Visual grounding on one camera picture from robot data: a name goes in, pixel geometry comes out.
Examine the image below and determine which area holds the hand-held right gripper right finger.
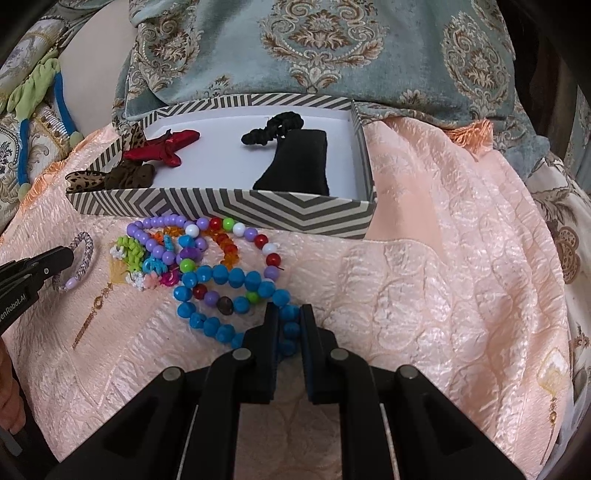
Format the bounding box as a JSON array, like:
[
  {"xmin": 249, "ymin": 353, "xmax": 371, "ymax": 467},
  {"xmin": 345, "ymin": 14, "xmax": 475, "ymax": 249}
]
[{"xmin": 299, "ymin": 305, "xmax": 527, "ymax": 480}]

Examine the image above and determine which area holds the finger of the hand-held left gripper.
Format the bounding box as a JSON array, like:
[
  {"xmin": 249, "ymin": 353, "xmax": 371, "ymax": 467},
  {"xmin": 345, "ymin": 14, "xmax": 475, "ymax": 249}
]
[
  {"xmin": 27, "ymin": 262, "xmax": 71, "ymax": 290},
  {"xmin": 0, "ymin": 247, "xmax": 77, "ymax": 278}
]

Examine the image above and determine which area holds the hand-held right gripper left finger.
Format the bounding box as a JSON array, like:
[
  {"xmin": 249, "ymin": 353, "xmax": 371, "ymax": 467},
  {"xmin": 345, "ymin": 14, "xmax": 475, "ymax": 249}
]
[{"xmin": 46, "ymin": 303, "xmax": 281, "ymax": 480}]

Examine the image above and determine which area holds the silver beaded bracelet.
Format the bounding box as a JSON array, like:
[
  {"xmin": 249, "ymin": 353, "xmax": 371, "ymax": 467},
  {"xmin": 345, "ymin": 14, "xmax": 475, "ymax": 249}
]
[{"xmin": 55, "ymin": 232, "xmax": 94, "ymax": 292}]

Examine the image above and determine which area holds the blue bead bracelet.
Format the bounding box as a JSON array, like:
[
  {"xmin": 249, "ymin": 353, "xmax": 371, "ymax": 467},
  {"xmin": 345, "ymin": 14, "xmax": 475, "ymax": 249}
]
[{"xmin": 173, "ymin": 234, "xmax": 303, "ymax": 358}]

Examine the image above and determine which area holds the green flower bead bracelet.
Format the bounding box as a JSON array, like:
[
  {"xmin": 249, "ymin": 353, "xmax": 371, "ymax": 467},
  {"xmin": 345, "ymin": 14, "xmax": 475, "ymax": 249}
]
[{"xmin": 110, "ymin": 235, "xmax": 160, "ymax": 291}]

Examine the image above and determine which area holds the leopard print bow clip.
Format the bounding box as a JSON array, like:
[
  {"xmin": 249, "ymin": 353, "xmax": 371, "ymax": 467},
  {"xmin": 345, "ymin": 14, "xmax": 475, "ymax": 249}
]
[{"xmin": 67, "ymin": 124, "xmax": 148, "ymax": 195}]

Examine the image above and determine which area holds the rainbow crystal bracelet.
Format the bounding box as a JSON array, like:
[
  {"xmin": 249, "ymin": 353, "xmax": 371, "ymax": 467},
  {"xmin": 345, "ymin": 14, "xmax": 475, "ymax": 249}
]
[{"xmin": 154, "ymin": 222, "xmax": 241, "ymax": 268}]

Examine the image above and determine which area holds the round multicolour bead bracelet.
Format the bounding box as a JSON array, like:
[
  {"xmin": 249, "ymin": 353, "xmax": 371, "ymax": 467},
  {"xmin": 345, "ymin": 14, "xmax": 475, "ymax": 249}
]
[{"xmin": 181, "ymin": 217, "xmax": 283, "ymax": 315}]

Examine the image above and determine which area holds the pink cyan link bracelet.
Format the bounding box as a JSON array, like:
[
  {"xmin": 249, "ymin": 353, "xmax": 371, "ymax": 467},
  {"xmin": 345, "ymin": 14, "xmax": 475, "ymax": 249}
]
[{"xmin": 141, "ymin": 235, "xmax": 183, "ymax": 289}]

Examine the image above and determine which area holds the purple bead bracelet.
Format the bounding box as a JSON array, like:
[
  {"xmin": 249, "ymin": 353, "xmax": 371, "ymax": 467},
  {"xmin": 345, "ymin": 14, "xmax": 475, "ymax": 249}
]
[{"xmin": 127, "ymin": 215, "xmax": 195, "ymax": 266}]

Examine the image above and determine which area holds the brown scrunchie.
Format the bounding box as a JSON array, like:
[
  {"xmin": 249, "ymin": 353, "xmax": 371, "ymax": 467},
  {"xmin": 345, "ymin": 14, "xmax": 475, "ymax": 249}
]
[{"xmin": 104, "ymin": 164, "xmax": 157, "ymax": 190}]

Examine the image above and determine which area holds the red bow hair clip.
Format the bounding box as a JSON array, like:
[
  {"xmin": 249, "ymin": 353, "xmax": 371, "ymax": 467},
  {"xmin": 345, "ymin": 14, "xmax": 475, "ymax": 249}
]
[{"xmin": 122, "ymin": 129, "xmax": 201, "ymax": 168}]

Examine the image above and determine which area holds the black velvet pouch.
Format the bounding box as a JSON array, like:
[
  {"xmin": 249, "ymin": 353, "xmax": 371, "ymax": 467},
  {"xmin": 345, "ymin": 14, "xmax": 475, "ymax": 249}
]
[{"xmin": 252, "ymin": 130, "xmax": 331, "ymax": 195}]

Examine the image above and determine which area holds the striped cardboard box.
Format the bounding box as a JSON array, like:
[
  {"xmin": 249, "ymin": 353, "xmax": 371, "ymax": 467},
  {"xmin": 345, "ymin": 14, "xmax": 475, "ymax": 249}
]
[{"xmin": 66, "ymin": 92, "xmax": 378, "ymax": 241}]

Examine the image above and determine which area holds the black scrunchie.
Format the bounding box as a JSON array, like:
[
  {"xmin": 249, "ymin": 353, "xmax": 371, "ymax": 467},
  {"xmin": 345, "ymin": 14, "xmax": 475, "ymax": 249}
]
[{"xmin": 241, "ymin": 112, "xmax": 305, "ymax": 147}]

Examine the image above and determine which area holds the person's left hand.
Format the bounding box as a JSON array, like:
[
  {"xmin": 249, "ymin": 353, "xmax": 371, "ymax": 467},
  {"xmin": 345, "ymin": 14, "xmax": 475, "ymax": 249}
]
[{"xmin": 0, "ymin": 342, "xmax": 27, "ymax": 435}]

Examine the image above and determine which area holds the floral embroidered cushion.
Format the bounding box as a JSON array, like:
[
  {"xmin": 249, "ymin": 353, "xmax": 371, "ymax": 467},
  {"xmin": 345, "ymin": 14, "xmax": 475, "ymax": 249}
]
[{"xmin": 0, "ymin": 106, "xmax": 84, "ymax": 232}]

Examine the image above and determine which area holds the grey embroidered cushion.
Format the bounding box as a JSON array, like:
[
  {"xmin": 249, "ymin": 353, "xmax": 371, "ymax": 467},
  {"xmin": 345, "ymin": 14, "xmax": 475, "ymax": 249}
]
[{"xmin": 0, "ymin": 18, "xmax": 70, "ymax": 112}]

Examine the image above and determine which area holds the cream floral cloth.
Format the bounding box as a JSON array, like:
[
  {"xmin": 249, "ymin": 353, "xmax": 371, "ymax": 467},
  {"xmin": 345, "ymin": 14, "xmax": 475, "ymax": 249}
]
[{"xmin": 522, "ymin": 152, "xmax": 591, "ymax": 416}]

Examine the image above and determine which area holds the blue patterned cushion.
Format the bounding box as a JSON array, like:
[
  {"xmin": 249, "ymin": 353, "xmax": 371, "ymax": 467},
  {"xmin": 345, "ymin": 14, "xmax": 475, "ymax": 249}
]
[{"xmin": 111, "ymin": 0, "xmax": 591, "ymax": 162}]

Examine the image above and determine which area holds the green blue fabric cord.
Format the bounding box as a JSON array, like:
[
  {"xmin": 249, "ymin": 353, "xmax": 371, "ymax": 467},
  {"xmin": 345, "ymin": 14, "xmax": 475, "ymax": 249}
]
[{"xmin": 7, "ymin": 48, "xmax": 84, "ymax": 201}]

